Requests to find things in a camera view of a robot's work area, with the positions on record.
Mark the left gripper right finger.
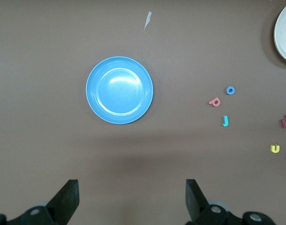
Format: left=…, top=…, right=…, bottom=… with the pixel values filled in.
left=185, top=179, right=276, bottom=225

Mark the beige plastic plate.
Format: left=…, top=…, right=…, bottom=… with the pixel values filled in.
left=273, top=1, right=286, bottom=64

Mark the white tape scrap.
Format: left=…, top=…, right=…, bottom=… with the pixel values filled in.
left=143, top=11, right=153, bottom=31

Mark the blue plastic plate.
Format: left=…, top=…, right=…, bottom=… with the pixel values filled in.
left=85, top=56, right=154, bottom=125

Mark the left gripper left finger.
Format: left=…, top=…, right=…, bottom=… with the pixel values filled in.
left=0, top=179, right=80, bottom=225

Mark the pink foam letter p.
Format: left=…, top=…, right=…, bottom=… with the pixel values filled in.
left=208, top=97, right=221, bottom=107

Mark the brown table cover mat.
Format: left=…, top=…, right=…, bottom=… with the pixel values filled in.
left=0, top=0, right=286, bottom=225

